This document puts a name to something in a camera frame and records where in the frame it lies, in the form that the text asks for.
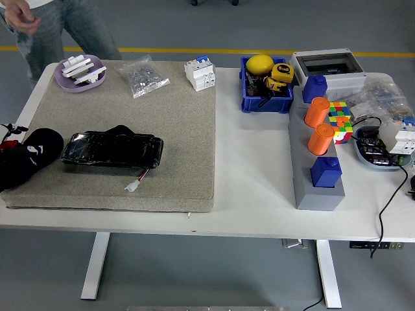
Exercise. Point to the person's right hand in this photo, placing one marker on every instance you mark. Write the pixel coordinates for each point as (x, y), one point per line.
(21, 17)

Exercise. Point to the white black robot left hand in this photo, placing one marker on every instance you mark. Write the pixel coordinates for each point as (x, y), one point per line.
(6, 131)

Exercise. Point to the black table control panel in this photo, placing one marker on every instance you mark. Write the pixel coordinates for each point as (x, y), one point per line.
(376, 245)

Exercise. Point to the person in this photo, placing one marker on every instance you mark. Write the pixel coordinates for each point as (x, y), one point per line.
(74, 26)

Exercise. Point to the white notched plastic piece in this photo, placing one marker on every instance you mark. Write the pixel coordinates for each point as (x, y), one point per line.
(75, 60)

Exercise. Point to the white plastic strip stack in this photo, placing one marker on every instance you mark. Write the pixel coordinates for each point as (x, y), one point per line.
(78, 68)

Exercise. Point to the purple bowl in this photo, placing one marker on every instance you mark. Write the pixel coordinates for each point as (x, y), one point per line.
(69, 85)

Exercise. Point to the white T-shaped plastic piece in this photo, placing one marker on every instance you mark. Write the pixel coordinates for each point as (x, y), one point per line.
(90, 75)

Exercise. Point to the clear bag of screws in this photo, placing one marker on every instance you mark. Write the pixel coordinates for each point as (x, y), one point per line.
(142, 76)

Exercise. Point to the white table leg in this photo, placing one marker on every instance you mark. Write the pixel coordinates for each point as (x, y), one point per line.
(95, 265)
(329, 275)

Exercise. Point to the grey-brown mat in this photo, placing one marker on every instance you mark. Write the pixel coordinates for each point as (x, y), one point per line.
(181, 136)

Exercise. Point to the white circuit breaker blue switches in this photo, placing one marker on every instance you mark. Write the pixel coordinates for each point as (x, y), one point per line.
(199, 73)

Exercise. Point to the yellow ball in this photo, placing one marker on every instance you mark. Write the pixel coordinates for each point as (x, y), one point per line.
(259, 64)

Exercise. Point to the blue plastic bin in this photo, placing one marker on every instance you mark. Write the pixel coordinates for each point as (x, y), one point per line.
(266, 105)

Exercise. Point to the yellow black tape measure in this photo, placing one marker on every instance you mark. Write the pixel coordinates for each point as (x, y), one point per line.
(275, 85)

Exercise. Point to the yellow round tape measure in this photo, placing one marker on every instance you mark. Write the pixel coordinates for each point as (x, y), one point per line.
(282, 71)

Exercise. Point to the blue block with knob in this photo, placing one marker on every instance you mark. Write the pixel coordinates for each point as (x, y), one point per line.
(325, 173)
(314, 89)

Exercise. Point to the orange cylinder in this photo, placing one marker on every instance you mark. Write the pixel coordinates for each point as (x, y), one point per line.
(320, 139)
(317, 111)

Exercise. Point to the grey block holder base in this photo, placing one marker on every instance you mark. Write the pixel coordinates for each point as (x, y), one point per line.
(319, 197)

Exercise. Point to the grey distribution box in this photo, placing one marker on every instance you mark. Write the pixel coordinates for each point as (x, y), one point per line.
(343, 79)

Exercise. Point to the multicolour puzzle cube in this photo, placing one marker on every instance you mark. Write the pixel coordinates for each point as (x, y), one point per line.
(342, 124)

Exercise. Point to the small clear bag white label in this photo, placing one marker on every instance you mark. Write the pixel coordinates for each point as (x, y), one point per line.
(362, 110)

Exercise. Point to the blue-grey bowl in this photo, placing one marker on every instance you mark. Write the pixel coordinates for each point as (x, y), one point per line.
(364, 160)

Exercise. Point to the black capacitor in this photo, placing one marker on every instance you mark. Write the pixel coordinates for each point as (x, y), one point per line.
(384, 159)
(369, 133)
(373, 142)

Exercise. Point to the large clear bag of parts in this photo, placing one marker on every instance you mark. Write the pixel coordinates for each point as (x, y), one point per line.
(386, 94)

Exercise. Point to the white circuit breaker stack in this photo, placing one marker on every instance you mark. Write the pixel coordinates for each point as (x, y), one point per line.
(398, 136)

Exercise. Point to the black plug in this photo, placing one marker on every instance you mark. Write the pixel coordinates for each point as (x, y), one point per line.
(412, 186)

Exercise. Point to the metal bracket under table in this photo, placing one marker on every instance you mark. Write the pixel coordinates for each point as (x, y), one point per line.
(294, 243)

